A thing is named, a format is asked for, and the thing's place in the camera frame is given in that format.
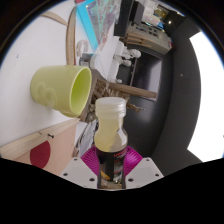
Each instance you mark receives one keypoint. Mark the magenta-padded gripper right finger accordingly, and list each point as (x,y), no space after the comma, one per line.
(143,170)

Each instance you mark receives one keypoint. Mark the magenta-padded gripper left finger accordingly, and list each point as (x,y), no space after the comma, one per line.
(78,170)

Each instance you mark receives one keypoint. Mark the clear drink bottle white cap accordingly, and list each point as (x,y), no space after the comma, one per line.
(110,133)

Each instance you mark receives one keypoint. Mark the flat round red coaster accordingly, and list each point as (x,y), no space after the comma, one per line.
(40,155)

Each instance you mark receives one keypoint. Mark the wooden twig sculpture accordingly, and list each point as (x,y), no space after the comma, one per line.
(106,90)

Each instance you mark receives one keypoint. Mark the yellow-green ceramic mug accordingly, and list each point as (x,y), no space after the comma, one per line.
(53,86)

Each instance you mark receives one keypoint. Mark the long ceiling light strip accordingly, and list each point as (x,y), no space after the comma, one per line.
(210,100)

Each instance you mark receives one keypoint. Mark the white plaster bust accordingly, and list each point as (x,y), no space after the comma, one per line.
(133,52)
(125,62)

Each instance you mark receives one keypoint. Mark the small jar white lid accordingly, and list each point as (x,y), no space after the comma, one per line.
(81,46)

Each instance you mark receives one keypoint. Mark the curved wooden strip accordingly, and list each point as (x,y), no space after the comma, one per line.
(70,40)

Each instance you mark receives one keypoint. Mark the white cabinet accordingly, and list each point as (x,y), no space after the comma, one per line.
(146,36)

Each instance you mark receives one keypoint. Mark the colourful printed sheet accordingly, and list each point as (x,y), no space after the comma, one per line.
(96,20)

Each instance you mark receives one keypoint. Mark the black flat box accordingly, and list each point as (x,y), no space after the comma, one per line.
(123,16)

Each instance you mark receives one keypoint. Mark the black wall screen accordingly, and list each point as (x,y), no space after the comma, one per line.
(148,71)

